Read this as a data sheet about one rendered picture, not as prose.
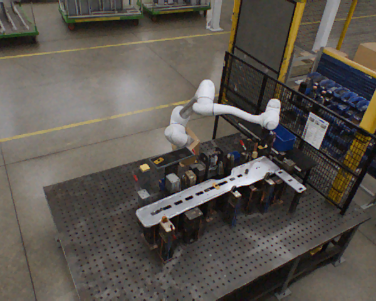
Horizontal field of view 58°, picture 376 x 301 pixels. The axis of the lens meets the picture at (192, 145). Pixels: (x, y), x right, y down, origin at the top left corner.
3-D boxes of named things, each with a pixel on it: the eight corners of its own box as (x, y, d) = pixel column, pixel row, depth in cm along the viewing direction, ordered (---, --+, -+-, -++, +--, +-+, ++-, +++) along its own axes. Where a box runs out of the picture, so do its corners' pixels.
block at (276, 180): (270, 207, 311) (277, 185, 295) (262, 200, 318) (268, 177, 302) (277, 204, 316) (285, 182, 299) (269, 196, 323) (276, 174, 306)
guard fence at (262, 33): (272, 140, 523) (311, 3, 403) (266, 142, 516) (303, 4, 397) (223, 99, 612) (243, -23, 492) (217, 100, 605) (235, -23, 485)
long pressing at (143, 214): (147, 231, 242) (147, 230, 241) (133, 211, 256) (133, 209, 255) (281, 170, 311) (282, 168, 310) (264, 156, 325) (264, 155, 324)
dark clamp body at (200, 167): (195, 204, 306) (199, 173, 283) (187, 195, 315) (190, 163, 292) (204, 200, 312) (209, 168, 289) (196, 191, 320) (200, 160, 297)
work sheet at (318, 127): (319, 151, 312) (329, 123, 294) (300, 138, 326) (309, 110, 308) (320, 150, 313) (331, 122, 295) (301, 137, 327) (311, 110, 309)
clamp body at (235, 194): (229, 228, 288) (236, 199, 267) (220, 218, 296) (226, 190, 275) (237, 224, 293) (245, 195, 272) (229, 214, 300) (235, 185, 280)
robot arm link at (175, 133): (173, 148, 346) (160, 140, 331) (177, 132, 353) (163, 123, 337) (187, 146, 337) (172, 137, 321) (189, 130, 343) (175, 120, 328)
